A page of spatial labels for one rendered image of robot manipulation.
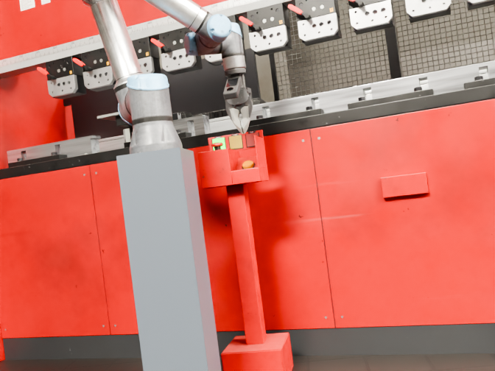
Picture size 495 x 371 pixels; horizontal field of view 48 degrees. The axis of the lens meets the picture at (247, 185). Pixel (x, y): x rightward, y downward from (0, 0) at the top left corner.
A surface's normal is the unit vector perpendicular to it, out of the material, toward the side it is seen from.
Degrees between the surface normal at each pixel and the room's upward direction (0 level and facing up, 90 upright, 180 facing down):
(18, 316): 90
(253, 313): 90
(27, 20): 90
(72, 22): 90
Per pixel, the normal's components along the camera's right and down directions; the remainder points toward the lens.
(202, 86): -0.35, 0.04
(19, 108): 0.93, -0.12
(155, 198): -0.11, 0.00
